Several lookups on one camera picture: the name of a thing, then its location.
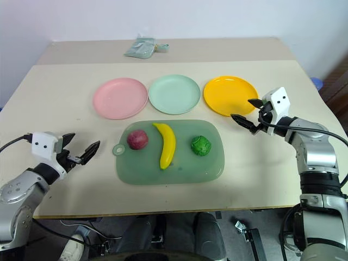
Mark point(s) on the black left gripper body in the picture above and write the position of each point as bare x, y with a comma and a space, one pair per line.
65, 160

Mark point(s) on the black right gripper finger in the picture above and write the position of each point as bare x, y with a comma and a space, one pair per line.
242, 121
256, 102

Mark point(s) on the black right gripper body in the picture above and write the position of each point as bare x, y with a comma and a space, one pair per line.
263, 119

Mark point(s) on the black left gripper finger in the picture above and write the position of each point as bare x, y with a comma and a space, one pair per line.
90, 151
68, 138

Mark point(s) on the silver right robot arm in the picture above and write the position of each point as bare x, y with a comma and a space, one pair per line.
315, 152

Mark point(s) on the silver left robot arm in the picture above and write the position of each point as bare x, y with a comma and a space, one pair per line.
19, 187

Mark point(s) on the yellow plastic plate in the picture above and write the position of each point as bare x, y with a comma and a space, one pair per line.
229, 95

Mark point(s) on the green round vegetable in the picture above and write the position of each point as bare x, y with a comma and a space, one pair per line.
201, 145

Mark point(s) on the purple red round fruit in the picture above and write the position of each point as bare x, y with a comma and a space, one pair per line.
137, 139

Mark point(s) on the pink plastic plate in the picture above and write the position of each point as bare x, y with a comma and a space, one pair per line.
120, 98

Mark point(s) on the mint green plastic plate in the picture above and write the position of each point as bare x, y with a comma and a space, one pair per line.
174, 94

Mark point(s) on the blue round container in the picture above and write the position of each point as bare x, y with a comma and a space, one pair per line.
317, 83

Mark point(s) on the translucent green cutting board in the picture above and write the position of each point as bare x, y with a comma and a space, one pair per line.
187, 168

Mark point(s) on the yellow toy banana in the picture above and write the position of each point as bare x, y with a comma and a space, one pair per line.
168, 146

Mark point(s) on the brown wooden furniture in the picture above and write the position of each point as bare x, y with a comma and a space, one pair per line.
337, 89

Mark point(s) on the white shoe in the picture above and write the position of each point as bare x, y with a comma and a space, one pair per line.
72, 246

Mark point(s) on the teal fabric pouch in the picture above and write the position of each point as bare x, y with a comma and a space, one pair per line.
140, 48

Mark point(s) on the dark grey rounded shape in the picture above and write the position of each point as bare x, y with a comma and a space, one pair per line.
208, 236

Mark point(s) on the black metal bar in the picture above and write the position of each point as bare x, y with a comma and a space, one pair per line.
256, 244

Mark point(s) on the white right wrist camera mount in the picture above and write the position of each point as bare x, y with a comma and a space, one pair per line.
280, 103

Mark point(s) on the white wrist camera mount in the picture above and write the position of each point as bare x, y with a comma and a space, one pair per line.
42, 145
280, 103

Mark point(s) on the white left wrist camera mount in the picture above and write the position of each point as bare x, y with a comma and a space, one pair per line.
42, 145

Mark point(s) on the silver metal bracket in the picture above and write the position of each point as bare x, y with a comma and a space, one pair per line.
240, 227

